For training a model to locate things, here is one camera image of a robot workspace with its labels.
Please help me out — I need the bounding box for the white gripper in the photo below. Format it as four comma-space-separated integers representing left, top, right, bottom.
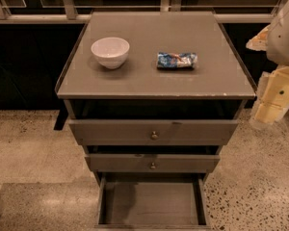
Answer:
246, 0, 289, 129

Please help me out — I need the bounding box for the blue redbull can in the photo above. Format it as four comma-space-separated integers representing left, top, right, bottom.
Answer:
157, 52, 197, 69

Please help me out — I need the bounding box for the grey drawer cabinet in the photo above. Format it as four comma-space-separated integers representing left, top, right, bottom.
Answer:
54, 11, 259, 185

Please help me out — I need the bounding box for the brass top drawer knob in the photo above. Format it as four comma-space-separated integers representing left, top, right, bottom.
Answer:
150, 131, 159, 140

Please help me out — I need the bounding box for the brass drawer knob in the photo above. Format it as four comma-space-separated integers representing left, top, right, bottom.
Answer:
150, 131, 159, 140
149, 163, 156, 170

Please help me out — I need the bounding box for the brass middle drawer knob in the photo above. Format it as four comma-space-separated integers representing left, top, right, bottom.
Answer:
149, 163, 156, 170

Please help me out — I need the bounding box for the grey top drawer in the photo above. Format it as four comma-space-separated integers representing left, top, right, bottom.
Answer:
69, 119, 238, 146

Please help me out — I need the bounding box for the grey drawer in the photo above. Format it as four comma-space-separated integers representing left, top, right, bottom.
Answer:
85, 154, 220, 173
69, 119, 238, 146
94, 175, 213, 231

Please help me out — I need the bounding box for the grey middle drawer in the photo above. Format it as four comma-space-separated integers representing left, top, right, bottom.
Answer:
85, 154, 220, 173

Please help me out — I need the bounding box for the grey bottom drawer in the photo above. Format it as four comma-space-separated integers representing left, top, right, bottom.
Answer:
94, 175, 213, 231

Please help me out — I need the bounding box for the metal railing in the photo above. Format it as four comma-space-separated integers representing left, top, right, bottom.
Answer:
0, 0, 289, 25

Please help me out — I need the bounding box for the white ceramic bowl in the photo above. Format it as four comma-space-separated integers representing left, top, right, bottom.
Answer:
91, 38, 130, 69

